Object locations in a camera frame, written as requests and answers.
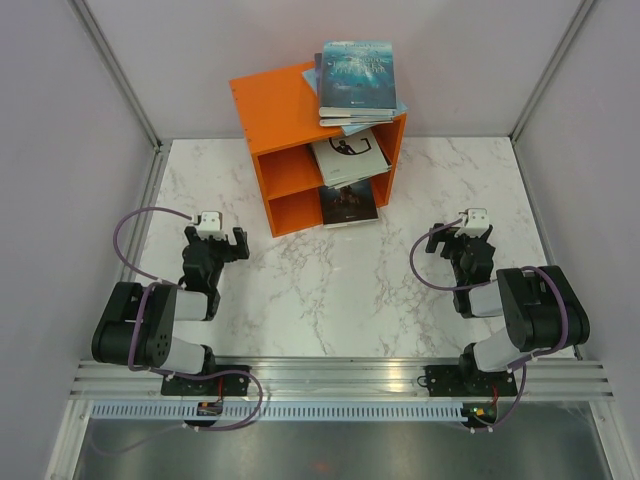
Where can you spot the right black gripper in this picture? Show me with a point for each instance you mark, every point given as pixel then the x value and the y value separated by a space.
pixel 449 239

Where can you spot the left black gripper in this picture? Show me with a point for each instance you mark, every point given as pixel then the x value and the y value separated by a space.
pixel 232 253

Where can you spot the dark cover bottom book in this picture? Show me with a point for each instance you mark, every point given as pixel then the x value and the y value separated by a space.
pixel 349 205

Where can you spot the grey thin booklet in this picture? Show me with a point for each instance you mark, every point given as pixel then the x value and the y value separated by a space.
pixel 343 157

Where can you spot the green Alice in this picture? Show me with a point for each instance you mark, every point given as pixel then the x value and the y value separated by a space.
pixel 363 176

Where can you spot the Robinson Crusoe purple book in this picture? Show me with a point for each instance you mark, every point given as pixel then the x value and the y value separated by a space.
pixel 350 117

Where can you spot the blue ocean cover book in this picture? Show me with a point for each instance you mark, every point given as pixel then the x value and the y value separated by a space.
pixel 366 46

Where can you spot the light blue paperback book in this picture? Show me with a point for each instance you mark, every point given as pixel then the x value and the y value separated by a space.
pixel 350 126

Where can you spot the yellow thin book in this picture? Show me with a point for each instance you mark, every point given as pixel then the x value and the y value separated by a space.
pixel 345 226

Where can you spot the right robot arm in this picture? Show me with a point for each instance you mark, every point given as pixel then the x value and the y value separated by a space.
pixel 541 311

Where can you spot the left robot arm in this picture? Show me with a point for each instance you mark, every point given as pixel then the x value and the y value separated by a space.
pixel 136 329

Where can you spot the orange wooden shelf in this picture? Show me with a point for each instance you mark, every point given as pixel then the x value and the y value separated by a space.
pixel 279 115

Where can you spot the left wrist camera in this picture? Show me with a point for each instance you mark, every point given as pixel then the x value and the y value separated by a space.
pixel 209 224

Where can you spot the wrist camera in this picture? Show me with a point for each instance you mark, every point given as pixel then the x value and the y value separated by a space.
pixel 474 223
pixel 209 224

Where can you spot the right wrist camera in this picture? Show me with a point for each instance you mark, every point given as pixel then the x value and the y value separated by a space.
pixel 474 223

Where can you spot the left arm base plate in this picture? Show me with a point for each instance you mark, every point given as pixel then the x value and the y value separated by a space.
pixel 228 385

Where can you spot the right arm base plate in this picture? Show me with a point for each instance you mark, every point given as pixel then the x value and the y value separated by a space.
pixel 449 381

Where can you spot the aluminium front rail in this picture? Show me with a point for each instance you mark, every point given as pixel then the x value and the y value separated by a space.
pixel 361 378

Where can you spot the white slotted cable duct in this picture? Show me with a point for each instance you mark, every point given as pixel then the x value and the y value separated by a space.
pixel 237 410

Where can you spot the left aluminium frame post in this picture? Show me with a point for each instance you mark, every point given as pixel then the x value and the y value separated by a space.
pixel 91 26

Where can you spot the aluminium frame post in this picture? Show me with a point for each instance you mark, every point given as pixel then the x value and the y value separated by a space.
pixel 569 37
pixel 91 26

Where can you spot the right aluminium frame post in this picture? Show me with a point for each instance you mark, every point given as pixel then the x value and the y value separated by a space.
pixel 569 37

